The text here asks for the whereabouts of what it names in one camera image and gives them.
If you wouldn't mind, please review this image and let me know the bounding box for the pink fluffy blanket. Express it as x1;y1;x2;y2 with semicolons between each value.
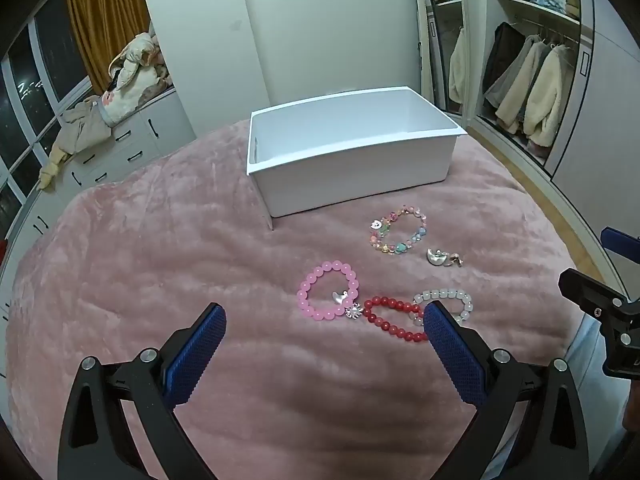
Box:
0;119;616;480

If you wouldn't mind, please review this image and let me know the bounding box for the white bead bracelet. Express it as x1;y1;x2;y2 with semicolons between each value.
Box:
409;287;474;325

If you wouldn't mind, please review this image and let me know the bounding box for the white plastic storage box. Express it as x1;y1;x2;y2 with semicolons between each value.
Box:
246;86;468;219

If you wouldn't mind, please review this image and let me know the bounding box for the white drawer cabinet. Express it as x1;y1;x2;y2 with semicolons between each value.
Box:
0;85;196;321

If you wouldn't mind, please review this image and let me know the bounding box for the standing mirror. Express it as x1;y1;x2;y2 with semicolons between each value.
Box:
410;0;471;116

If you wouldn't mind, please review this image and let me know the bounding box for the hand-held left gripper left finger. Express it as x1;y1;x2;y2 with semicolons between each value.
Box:
57;302;228;480

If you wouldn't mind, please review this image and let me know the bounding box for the red bead bracelet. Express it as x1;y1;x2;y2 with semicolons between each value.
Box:
362;296;430;343

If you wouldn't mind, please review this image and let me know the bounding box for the mustard yellow curtain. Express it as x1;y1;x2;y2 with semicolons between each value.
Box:
65;0;151;93

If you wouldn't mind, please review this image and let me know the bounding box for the pink bead bracelet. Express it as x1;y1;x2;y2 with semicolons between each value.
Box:
297;260;363;321

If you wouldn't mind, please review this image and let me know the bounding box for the multicolour bead bracelet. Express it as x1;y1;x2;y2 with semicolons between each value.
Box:
368;205;431;256

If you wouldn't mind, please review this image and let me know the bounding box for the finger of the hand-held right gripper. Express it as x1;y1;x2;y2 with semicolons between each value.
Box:
558;268;640;318
601;227;640;261

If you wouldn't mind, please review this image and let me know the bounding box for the large dark window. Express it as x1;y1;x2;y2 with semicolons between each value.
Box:
0;0;96;241

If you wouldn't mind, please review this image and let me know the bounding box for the white hanging garment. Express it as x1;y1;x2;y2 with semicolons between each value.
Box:
448;27;468;111

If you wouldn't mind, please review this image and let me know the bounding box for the pile of cream clothes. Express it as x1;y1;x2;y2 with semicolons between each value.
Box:
102;22;176;126

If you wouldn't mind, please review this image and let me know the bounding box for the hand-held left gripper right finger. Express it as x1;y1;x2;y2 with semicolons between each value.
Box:
422;300;591;480

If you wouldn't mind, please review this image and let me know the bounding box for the open white wardrobe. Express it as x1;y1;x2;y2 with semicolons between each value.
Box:
410;0;640;181

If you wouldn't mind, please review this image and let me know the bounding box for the dark hanging coat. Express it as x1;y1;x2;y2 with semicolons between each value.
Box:
482;22;526;108

